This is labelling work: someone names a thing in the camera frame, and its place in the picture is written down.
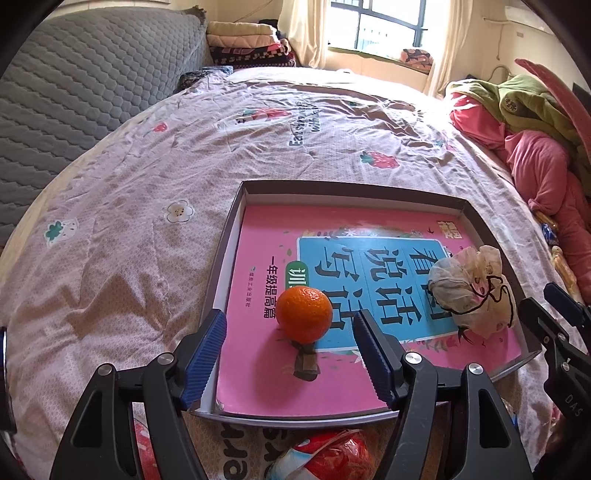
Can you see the red white bun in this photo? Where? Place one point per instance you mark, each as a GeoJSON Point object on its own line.
{"type": "Point", "coordinates": [339, 455]}

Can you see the yellow snack packet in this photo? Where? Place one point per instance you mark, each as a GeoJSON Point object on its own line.
{"type": "Point", "coordinates": [566, 274]}

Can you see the dark blue clothing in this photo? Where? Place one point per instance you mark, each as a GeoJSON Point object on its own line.
{"type": "Point", "coordinates": [188, 79]}

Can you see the window with dark frame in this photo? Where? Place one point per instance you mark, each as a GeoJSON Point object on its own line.
{"type": "Point", "coordinates": [375, 27]}

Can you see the grey quilted headboard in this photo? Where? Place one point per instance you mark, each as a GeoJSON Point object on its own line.
{"type": "Point", "coordinates": [79, 77]}

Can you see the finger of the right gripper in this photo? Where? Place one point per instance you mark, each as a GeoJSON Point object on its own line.
{"type": "Point", "coordinates": [572, 310]}
{"type": "Point", "coordinates": [568, 382]}

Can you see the pink floral bedsheet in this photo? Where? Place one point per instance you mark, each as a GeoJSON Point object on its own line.
{"type": "Point", "coordinates": [112, 260]}

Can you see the green garment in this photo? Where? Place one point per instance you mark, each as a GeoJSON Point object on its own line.
{"type": "Point", "coordinates": [523, 103]}

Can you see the pink quilt pile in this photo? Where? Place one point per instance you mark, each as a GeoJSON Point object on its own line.
{"type": "Point", "coordinates": [539, 166]}

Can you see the shallow grey cardboard box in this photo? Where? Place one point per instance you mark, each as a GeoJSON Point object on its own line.
{"type": "Point", "coordinates": [328, 194]}

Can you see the patterned cushion on sill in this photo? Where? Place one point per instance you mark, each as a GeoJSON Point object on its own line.
{"type": "Point", "coordinates": [418, 59]}

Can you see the cream curtain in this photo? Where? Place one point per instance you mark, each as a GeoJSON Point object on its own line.
{"type": "Point", "coordinates": [304, 23]}
{"type": "Point", "coordinates": [448, 26]}

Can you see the crumpled white drawstring bag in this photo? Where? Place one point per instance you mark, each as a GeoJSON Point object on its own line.
{"type": "Point", "coordinates": [471, 287]}

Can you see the white air conditioner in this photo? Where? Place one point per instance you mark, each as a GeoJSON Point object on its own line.
{"type": "Point", "coordinates": [526, 17]}

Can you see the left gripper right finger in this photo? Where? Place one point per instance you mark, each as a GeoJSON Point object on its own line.
{"type": "Point", "coordinates": [479, 438]}

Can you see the stack of folded blankets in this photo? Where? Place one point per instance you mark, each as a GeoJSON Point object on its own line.
{"type": "Point", "coordinates": [243, 45]}

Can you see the cream curtain left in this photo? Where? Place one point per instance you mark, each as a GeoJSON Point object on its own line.
{"type": "Point", "coordinates": [304, 23]}

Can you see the cream curtain right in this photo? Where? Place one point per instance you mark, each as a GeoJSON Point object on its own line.
{"type": "Point", "coordinates": [448, 26]}

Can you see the small orange mandarin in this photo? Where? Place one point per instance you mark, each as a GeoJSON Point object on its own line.
{"type": "Point", "coordinates": [304, 314]}

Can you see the pink and blue book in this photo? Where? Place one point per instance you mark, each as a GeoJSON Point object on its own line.
{"type": "Point", "coordinates": [377, 260]}

